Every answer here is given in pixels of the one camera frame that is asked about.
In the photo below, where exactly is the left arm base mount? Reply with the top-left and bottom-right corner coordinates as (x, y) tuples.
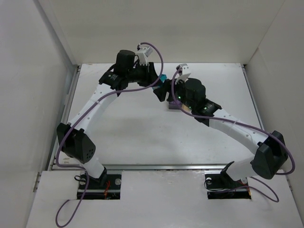
(74, 173), (122, 200)

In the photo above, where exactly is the purple cable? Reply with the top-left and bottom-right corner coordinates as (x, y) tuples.
(171, 68), (295, 203)
(55, 42), (164, 228)

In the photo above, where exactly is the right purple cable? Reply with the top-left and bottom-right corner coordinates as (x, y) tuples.
(171, 68), (295, 203)

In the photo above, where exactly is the aluminium rail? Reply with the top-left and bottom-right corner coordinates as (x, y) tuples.
(51, 164), (277, 172)

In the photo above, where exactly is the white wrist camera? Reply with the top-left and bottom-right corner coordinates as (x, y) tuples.
(136, 47), (153, 66)
(176, 63), (191, 83)

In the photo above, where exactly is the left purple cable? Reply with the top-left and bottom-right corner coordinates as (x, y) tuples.
(55, 42), (164, 228)

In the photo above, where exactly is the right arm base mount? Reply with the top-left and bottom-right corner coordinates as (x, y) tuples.
(204, 173), (251, 200)

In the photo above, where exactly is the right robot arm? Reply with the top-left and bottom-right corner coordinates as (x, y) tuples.
(153, 78), (288, 181)

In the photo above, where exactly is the grey transparent container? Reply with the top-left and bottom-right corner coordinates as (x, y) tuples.
(168, 101), (182, 110)

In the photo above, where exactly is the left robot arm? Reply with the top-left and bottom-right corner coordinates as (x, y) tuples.
(56, 43), (162, 179)

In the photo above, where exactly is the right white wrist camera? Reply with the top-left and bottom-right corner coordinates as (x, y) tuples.
(176, 63), (191, 83)

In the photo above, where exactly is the teal lego brick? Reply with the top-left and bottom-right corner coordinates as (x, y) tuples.
(152, 74), (167, 90)

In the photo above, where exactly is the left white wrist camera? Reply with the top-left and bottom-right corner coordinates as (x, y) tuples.
(136, 47), (153, 66)

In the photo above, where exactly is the orange transparent container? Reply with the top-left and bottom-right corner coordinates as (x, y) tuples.
(181, 104), (191, 113)

